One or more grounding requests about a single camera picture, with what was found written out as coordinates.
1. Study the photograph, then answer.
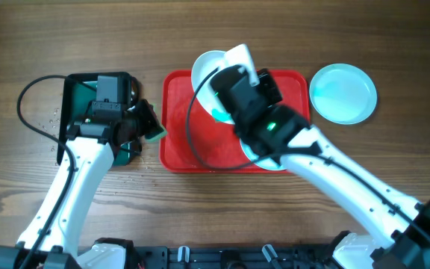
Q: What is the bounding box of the light blue plate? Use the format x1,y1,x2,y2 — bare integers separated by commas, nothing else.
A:
240,140,285,171
309,64,378,125

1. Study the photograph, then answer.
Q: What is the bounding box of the black tray with water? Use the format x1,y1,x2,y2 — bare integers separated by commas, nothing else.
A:
57,72,141,167

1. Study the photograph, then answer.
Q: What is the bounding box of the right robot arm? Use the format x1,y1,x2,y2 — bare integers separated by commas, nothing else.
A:
219,65,430,268

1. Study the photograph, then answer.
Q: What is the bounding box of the red plastic tray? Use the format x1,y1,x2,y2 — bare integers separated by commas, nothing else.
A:
160,69,310,173

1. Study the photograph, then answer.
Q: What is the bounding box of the green scrubbing sponge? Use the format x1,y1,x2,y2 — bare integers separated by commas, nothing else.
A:
143,104,169,144

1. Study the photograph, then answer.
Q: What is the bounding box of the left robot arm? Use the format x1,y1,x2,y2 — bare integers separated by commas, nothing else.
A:
0,99,163,268

